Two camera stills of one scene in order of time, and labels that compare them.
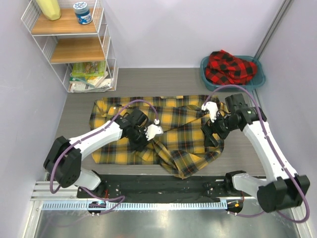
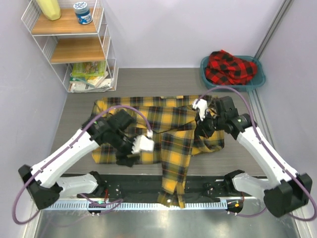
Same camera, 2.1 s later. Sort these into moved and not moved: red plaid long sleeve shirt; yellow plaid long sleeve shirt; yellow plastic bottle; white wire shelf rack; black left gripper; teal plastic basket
Moved: black left gripper; yellow plaid long sleeve shirt
Not moved: red plaid long sleeve shirt; teal plastic basket; white wire shelf rack; yellow plastic bottle
